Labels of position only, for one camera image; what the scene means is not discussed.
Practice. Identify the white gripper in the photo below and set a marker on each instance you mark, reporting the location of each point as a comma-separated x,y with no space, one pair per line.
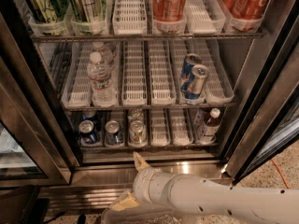
144,184

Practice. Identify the blue pepsi can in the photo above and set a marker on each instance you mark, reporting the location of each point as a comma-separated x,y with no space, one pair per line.
113,134
87,133
92,116

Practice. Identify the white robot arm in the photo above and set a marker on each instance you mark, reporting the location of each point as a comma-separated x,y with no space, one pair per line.
193,194

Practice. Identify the silver soda can front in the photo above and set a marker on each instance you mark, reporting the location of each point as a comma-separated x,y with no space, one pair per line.
137,134

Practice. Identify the silver soda can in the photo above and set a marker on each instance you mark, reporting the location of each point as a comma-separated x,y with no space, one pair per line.
137,134
135,114

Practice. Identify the silver soda can back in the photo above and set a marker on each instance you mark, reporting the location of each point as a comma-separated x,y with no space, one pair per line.
135,114

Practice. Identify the front red bull can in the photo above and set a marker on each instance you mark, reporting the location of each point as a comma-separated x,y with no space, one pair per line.
196,83

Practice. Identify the red bull can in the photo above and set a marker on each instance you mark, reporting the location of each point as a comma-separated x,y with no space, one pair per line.
196,83
189,62

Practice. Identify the back red bull can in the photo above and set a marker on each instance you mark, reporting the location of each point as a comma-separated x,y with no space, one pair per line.
189,62

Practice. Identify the stainless fridge door right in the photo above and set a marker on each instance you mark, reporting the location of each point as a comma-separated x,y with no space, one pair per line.
268,122

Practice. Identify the orange coke can middle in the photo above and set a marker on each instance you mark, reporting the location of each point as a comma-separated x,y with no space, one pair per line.
167,10

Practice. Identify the left green tall can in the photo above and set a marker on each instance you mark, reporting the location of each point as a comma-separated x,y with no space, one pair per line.
48,11

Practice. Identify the brown tea bottle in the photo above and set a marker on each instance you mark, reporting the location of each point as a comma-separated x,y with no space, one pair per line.
207,130

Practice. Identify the front clear water bottle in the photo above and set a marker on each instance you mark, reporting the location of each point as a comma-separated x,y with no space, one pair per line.
100,76

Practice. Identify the clear water bottle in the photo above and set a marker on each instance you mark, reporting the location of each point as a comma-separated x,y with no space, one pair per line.
105,52
100,76

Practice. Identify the back clear water bottle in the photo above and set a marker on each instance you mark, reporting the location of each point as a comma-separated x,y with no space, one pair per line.
105,52

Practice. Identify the middle wire shelf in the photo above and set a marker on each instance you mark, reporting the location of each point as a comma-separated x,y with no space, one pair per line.
126,107

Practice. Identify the wire shelf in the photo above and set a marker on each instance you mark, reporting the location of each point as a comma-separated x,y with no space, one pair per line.
146,37
126,107

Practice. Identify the top wire shelf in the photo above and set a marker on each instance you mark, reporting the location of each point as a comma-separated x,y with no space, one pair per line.
146,37

